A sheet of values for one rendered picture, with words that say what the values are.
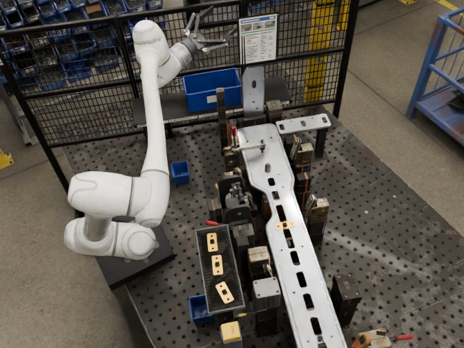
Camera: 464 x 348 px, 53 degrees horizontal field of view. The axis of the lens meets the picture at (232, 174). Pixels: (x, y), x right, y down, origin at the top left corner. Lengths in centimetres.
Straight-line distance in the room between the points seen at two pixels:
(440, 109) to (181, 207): 240
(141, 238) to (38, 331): 137
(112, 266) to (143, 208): 86
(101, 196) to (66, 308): 182
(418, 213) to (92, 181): 177
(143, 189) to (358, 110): 293
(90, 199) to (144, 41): 58
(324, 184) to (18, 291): 211
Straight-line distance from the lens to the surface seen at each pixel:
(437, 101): 421
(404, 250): 252
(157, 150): 164
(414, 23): 540
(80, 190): 153
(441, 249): 259
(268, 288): 186
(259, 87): 247
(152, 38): 170
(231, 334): 173
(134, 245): 207
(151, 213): 153
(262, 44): 266
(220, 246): 189
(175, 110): 263
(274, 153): 240
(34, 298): 338
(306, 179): 232
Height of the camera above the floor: 278
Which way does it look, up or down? 50 degrees down
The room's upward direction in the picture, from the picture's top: 4 degrees counter-clockwise
